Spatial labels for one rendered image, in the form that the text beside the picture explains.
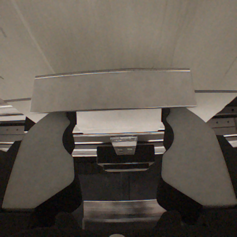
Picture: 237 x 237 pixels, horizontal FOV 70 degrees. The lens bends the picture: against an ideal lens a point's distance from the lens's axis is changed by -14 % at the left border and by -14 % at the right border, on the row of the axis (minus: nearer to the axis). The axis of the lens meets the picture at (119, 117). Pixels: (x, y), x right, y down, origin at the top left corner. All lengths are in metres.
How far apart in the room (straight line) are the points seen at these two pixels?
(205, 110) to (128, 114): 0.07
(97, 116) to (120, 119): 0.02
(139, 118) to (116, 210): 0.11
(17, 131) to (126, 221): 0.41
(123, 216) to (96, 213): 0.03
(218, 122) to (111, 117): 0.39
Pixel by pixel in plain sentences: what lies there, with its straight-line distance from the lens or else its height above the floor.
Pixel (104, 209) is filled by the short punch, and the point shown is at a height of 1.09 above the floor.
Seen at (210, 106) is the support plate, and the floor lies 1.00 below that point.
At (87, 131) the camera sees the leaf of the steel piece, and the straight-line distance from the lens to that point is 0.22.
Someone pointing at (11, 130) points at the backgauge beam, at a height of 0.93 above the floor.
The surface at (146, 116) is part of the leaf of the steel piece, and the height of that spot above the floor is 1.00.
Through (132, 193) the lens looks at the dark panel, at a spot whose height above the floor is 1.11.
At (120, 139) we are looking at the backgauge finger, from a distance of 0.25.
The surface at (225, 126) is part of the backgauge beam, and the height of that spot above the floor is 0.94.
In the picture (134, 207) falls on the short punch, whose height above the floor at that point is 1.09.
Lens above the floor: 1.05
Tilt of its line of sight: 18 degrees down
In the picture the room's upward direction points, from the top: 179 degrees clockwise
